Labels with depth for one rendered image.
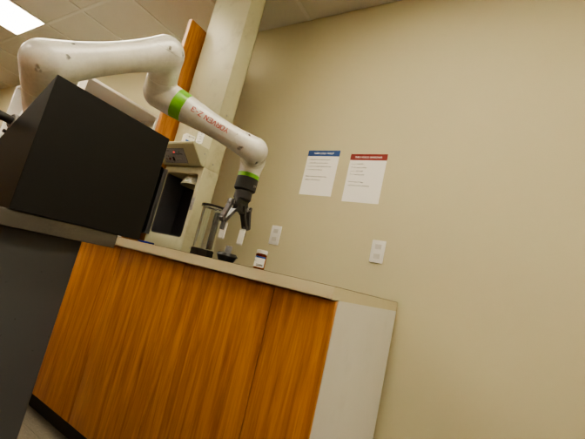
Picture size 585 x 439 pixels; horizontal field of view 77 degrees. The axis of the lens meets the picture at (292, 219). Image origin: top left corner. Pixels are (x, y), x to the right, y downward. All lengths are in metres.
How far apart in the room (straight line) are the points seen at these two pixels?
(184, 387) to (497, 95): 1.84
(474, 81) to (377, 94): 0.49
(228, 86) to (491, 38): 1.38
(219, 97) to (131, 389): 1.51
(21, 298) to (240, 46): 1.73
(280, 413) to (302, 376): 0.13
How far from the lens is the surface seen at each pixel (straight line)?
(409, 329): 1.80
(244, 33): 2.41
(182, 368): 1.52
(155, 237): 2.19
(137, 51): 1.39
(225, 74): 2.29
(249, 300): 1.32
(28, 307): 1.19
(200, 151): 2.05
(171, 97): 1.52
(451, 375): 1.78
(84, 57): 1.29
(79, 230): 1.13
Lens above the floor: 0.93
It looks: 9 degrees up
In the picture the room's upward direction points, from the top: 13 degrees clockwise
